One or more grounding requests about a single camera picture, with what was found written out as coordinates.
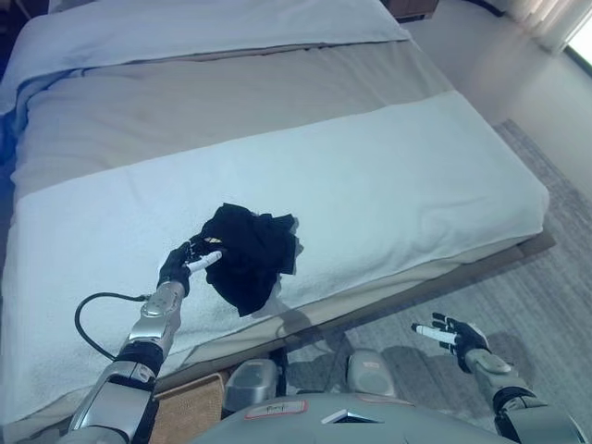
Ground light folded bed sheet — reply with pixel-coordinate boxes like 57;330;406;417
0;0;412;117

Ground silver robot torso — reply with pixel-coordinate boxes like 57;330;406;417
198;391;505;444

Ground grey striped rug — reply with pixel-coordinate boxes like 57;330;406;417
277;118;592;444

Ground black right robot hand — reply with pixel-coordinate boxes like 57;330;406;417
411;312;491;374

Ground bright window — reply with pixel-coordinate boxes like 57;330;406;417
561;31;592;75

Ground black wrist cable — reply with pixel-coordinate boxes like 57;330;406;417
74;290;156;362

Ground silver robot leg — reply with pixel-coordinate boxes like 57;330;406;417
224;358;283;417
346;349;399;394

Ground black clothes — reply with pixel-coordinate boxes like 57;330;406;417
199;202;306;320

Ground brown wooden bed frame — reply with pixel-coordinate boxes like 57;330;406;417
152;230;556;394

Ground white terry blanket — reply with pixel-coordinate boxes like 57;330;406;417
0;89;550;425

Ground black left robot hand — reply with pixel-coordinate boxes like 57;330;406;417
156;234;228;292

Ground silver left robot leg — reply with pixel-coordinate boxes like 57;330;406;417
224;358;283;417

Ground brown wooden nightstand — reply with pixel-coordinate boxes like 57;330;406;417
386;0;440;22

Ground white sheer curtain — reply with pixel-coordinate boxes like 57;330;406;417
508;0;592;52

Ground silver right robot leg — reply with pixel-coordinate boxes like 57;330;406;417
346;349;399;394

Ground woven wicker basket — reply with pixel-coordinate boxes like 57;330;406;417
150;372;226;444

